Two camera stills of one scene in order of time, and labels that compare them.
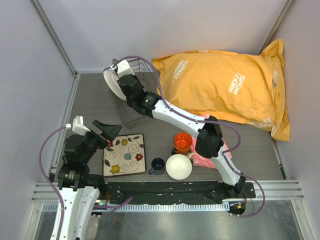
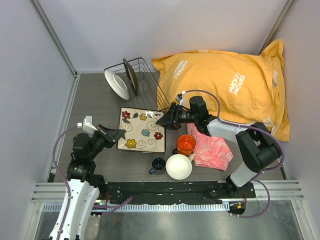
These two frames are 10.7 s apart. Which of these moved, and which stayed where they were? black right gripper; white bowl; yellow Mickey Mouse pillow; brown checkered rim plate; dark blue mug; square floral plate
Moved: square floral plate; brown checkered rim plate; black right gripper
Stayed: yellow Mickey Mouse pillow; dark blue mug; white bowl
